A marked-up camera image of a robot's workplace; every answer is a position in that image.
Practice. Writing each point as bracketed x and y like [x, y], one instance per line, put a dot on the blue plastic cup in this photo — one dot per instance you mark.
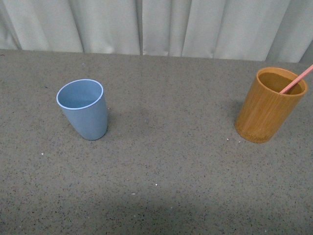
[83, 103]

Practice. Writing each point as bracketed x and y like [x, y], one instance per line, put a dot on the bamboo chopstick holder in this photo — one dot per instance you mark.
[265, 109]

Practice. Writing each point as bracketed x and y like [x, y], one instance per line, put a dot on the white curtain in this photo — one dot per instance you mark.
[260, 30]

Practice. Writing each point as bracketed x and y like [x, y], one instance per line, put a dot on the pink chopstick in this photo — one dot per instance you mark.
[297, 79]

